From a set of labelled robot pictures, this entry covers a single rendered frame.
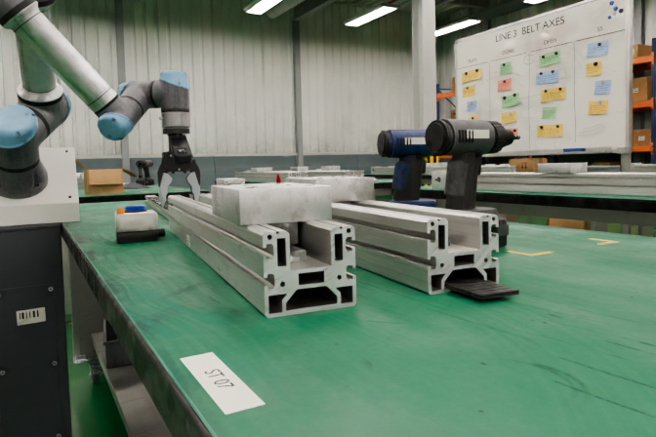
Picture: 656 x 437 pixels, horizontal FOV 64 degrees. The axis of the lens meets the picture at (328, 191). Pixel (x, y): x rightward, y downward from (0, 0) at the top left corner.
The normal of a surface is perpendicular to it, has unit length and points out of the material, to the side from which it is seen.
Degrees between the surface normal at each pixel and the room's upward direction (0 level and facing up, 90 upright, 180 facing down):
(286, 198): 90
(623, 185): 90
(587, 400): 0
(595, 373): 0
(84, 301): 90
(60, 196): 42
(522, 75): 90
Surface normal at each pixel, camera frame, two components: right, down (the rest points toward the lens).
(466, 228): -0.92, 0.04
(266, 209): 0.39, 0.04
